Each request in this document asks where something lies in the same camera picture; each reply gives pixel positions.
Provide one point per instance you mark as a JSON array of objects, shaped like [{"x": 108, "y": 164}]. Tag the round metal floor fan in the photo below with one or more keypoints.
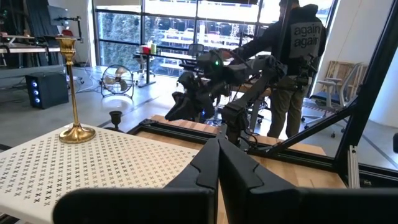
[{"x": 117, "y": 81}]

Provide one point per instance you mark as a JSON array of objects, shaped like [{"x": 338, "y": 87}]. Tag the black computer tower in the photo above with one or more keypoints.
[{"x": 49, "y": 90}]

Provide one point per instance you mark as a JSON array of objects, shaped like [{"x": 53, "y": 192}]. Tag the wooden frames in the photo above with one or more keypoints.
[{"x": 339, "y": 68}]

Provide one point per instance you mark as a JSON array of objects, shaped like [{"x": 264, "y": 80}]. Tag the red cup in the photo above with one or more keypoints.
[{"x": 146, "y": 50}]

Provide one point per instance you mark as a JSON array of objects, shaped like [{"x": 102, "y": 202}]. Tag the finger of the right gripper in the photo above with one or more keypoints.
[
  {"x": 177, "y": 104},
  {"x": 199, "y": 109}
]

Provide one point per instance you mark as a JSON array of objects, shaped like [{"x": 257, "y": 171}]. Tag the tall gold candlestick holder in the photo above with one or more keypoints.
[{"x": 76, "y": 133}]

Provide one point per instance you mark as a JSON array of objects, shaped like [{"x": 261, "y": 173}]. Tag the monitor on black arm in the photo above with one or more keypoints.
[{"x": 57, "y": 15}]

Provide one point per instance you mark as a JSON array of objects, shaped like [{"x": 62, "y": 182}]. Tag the white perforated metal shelf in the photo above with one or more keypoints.
[{"x": 93, "y": 168}]

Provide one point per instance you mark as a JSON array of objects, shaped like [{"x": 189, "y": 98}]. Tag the black candlestick holder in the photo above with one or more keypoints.
[{"x": 115, "y": 118}]

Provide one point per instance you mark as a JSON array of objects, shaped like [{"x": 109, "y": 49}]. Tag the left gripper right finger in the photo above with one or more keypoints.
[{"x": 239, "y": 186}]

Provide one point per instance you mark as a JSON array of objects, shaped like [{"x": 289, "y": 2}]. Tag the grey workbench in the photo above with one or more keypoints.
[{"x": 18, "y": 49}]

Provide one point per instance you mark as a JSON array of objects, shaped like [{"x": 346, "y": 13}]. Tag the green cup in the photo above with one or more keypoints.
[{"x": 153, "y": 48}]

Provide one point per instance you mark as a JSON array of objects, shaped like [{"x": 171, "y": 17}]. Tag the person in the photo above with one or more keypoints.
[{"x": 306, "y": 40}]

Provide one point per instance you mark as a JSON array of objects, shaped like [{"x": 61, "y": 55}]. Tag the white office chair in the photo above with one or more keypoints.
[{"x": 337, "y": 84}]

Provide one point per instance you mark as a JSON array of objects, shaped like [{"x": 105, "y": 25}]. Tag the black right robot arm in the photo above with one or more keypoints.
[{"x": 261, "y": 87}]

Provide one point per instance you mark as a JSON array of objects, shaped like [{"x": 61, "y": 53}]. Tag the black mesh office chair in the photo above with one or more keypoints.
[{"x": 196, "y": 49}]

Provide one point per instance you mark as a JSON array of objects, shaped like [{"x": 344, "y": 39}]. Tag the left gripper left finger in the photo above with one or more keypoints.
[{"x": 205, "y": 174}]

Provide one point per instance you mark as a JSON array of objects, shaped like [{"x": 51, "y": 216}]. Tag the desk with black legs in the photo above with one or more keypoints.
[{"x": 148, "y": 71}]

